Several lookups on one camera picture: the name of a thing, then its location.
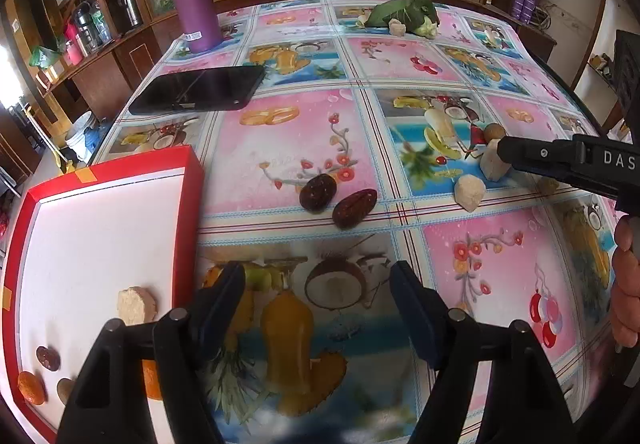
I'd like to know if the red tray box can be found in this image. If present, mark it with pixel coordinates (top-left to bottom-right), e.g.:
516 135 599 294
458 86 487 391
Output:
1 146 204 443

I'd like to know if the green bag on shelf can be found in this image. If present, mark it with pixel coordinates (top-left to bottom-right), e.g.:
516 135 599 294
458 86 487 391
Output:
28 45 60 70

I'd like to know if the pink bottle on shelf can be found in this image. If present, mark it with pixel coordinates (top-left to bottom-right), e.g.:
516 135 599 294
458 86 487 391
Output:
63 21 84 66

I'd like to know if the small brown round fruit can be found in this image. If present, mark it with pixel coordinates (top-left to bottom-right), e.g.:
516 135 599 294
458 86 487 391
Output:
36 346 61 372

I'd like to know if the small beige chunk by vegetable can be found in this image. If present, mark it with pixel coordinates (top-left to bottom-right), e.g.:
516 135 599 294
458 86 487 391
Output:
387 18 407 37

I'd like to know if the dark red date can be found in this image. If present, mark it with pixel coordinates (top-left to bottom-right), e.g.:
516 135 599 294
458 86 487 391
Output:
332 188 378 229
299 174 337 213

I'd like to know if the dark steel flask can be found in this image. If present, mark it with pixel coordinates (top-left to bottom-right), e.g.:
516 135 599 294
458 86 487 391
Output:
118 0 141 28

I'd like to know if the wooden side shelf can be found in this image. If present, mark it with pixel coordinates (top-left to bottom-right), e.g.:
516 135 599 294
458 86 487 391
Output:
1 0 160 132

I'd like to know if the green leafy vegetable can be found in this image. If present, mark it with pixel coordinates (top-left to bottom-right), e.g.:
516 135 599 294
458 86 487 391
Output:
364 0 440 38

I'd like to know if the purple bottle pair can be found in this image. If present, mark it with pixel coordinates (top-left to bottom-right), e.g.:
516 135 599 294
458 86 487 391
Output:
510 0 536 24

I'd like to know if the black smartphone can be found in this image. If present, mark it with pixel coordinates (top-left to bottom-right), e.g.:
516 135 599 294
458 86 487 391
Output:
128 66 266 115

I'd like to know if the orange fruit in tray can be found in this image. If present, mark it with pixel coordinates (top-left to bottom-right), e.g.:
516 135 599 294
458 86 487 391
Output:
17 372 47 406

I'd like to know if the fruit pattern tablecloth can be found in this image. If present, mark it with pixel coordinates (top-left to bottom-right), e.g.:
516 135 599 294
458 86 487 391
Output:
96 0 615 443

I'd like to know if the right hand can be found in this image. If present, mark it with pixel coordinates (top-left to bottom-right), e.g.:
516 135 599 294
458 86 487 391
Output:
610 215 640 348

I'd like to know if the large beige cylinder chunk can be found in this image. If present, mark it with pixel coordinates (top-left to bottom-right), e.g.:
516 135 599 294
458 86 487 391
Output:
480 139 511 182

